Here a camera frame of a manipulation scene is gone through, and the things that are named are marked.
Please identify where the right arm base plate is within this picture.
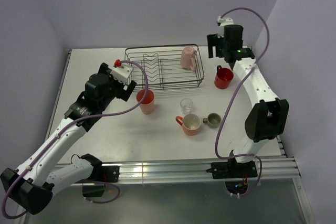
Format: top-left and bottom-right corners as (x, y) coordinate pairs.
(206, 159), (258, 179)

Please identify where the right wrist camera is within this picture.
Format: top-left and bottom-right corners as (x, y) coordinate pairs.
(216, 16), (234, 27)

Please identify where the clear glass centre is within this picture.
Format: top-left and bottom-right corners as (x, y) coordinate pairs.
(180, 98), (194, 114)

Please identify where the black wire dish rack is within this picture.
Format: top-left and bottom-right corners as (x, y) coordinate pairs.
(124, 44), (204, 90)

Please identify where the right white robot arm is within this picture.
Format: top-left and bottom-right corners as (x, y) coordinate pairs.
(207, 22), (289, 177)

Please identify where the red ceramic mug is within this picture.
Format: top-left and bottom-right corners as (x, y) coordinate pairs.
(214, 65), (234, 89)

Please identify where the salmon plastic tumbler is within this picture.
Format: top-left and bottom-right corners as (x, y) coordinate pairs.
(136, 89), (155, 114)

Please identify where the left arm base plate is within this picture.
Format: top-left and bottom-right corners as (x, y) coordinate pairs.
(89, 165), (120, 183)

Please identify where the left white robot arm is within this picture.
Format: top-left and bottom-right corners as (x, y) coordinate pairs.
(1, 60), (143, 219)

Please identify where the orange mug white inside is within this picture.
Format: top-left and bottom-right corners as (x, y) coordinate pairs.
(175, 113), (201, 136)

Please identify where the aluminium frame rail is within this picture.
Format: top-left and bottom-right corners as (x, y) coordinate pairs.
(25, 155), (301, 188)

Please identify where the pink ceramic mug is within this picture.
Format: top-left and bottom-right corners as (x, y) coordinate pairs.
(180, 46), (196, 71)

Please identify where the small grey-green cup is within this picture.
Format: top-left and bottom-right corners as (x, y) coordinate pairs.
(203, 113), (222, 129)

